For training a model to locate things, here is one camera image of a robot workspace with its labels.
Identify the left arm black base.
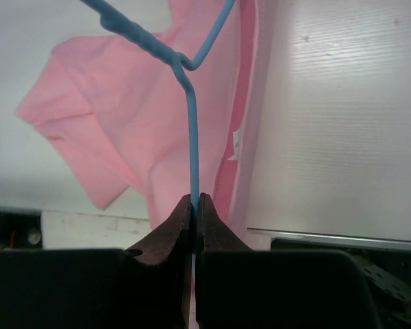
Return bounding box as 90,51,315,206
0,207,43,250

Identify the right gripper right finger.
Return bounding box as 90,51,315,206
194,193,252,328

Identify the pink t shirt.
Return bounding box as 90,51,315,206
14,0,278,329

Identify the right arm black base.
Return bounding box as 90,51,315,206
248,228,411,328

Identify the blue wire hanger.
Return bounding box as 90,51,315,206
83,0,235,208

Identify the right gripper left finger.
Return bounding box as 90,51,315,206
128,195,192,328

